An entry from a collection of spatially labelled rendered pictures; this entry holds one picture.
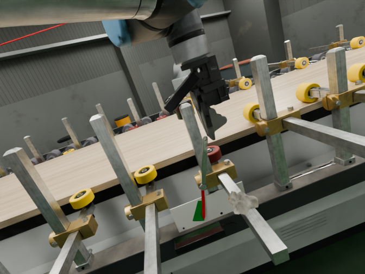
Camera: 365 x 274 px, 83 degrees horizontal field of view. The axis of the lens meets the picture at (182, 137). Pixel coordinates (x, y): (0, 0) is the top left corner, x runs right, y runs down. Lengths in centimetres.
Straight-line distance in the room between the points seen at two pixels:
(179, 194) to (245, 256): 54
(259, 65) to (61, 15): 53
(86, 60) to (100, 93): 78
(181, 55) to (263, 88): 29
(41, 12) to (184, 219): 66
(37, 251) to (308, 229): 133
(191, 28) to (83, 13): 28
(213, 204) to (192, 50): 49
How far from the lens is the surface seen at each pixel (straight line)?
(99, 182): 90
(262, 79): 68
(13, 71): 520
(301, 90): 101
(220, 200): 74
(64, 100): 517
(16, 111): 511
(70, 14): 27
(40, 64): 525
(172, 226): 81
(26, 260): 125
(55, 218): 78
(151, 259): 54
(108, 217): 102
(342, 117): 88
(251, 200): 54
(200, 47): 50
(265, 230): 49
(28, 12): 26
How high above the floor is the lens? 121
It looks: 18 degrees down
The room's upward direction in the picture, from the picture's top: 20 degrees counter-clockwise
